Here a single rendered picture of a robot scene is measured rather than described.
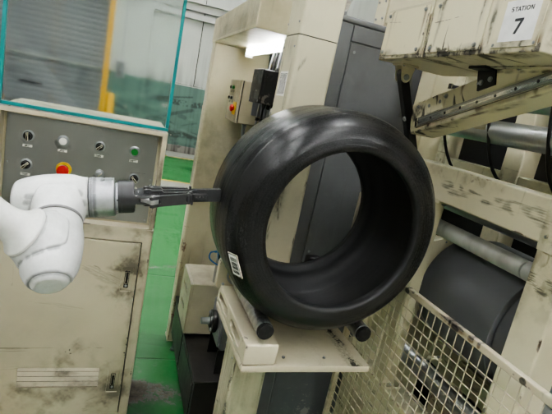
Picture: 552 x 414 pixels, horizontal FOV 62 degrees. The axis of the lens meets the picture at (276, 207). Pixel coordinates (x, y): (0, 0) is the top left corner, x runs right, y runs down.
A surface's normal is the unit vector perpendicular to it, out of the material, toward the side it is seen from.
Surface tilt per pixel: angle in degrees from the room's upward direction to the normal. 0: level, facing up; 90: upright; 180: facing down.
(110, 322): 90
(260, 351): 90
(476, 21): 90
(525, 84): 90
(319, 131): 49
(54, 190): 35
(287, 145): 58
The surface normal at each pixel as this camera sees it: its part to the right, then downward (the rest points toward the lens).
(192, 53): 0.22, 0.26
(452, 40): -0.94, -0.11
